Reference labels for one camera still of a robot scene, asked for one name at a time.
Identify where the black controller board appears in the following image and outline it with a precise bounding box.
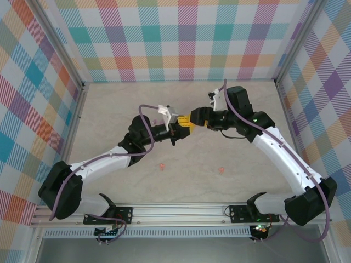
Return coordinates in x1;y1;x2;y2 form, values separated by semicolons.
251;224;271;237
94;224;123;238

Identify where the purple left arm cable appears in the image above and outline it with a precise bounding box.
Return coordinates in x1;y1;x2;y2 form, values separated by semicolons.
48;104;160;243

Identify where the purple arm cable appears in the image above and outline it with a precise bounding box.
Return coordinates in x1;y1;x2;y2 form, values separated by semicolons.
48;104;160;243
223;78;331;244

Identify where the thin black cable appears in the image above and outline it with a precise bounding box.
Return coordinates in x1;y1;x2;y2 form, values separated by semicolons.
221;129;249;139

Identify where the aluminium table edge rail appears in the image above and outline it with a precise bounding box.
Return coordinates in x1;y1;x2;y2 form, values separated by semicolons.
59;82;89;165
275;81;310;176

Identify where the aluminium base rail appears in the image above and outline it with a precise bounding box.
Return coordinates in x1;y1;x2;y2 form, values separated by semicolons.
30;202;333;227

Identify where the aluminium frame post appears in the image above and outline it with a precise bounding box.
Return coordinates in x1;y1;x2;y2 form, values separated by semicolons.
32;0;86;91
275;0;329;84

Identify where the white slotted cable duct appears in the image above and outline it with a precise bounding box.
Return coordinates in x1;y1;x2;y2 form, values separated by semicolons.
43;226;252;238

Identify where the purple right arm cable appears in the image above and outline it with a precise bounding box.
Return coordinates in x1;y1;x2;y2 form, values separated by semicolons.
223;78;331;244

